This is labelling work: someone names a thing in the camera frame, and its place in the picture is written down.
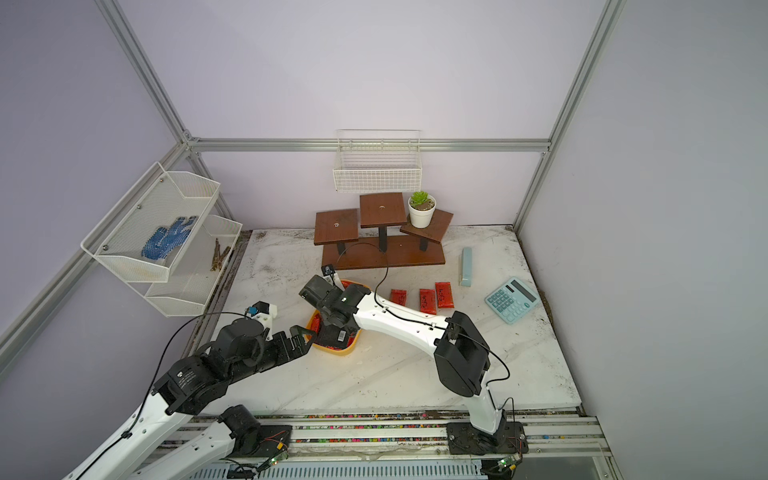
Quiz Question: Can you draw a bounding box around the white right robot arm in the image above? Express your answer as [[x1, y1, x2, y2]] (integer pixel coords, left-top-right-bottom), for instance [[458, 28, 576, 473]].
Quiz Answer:
[[299, 275, 529, 456]]

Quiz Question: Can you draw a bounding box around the teal calculator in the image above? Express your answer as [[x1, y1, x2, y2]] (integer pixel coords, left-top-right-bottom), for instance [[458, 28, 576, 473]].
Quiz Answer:
[[485, 277, 540, 325]]

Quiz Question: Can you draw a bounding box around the upper white mesh shelf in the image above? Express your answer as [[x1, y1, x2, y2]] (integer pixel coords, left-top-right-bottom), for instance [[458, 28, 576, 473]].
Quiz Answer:
[[81, 163, 220, 283]]

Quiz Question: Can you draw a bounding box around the blue dotted work glove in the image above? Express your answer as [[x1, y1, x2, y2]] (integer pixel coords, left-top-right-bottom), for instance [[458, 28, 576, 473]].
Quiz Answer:
[[141, 216, 198, 261]]

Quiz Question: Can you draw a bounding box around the white wire wall basket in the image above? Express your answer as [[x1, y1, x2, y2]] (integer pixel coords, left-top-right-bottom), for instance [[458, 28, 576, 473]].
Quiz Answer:
[[333, 129, 423, 194]]

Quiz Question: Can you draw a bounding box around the white potted green plant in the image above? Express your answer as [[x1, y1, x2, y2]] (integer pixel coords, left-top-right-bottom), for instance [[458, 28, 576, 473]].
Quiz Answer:
[[408, 191, 436, 229]]

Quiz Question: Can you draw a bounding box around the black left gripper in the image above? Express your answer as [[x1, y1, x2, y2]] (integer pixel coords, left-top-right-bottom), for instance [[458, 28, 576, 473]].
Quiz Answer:
[[231, 324, 317, 385]]

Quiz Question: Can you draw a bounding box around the yellow plastic storage box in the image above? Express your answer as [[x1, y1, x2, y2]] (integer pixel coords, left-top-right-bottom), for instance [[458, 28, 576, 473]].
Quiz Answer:
[[300, 275, 370, 352]]

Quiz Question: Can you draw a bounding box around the lower white mesh shelf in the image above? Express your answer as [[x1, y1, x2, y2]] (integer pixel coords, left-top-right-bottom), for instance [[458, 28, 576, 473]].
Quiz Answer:
[[144, 215, 242, 317]]

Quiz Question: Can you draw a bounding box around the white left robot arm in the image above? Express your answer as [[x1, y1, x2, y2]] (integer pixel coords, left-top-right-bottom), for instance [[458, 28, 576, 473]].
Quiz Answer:
[[66, 317, 315, 479]]

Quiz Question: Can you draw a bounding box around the black tea bag packet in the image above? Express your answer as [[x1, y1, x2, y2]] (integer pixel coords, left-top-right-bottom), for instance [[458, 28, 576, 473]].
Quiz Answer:
[[314, 324, 354, 351]]

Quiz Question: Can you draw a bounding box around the pale green eraser block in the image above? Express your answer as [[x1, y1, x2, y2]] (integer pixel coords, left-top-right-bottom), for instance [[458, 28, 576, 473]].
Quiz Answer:
[[460, 247, 473, 287]]

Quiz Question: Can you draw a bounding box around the brown twig bundle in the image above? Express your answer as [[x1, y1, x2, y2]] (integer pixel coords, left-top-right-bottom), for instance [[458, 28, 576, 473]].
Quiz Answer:
[[211, 238, 231, 271]]

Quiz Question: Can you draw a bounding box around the brown wooden tiered stand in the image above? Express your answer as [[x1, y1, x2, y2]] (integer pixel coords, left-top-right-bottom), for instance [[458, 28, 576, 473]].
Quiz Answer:
[[313, 192, 453, 271]]

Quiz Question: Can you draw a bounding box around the red tea bag packet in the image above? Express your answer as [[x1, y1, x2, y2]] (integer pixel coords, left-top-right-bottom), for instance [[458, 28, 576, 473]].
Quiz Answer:
[[435, 282, 455, 309], [389, 289, 407, 306], [419, 289, 437, 315]]

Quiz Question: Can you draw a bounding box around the white mesh shelf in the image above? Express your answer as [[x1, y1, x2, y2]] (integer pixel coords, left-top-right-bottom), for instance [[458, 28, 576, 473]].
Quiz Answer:
[[144, 215, 242, 317], [81, 163, 220, 283]]

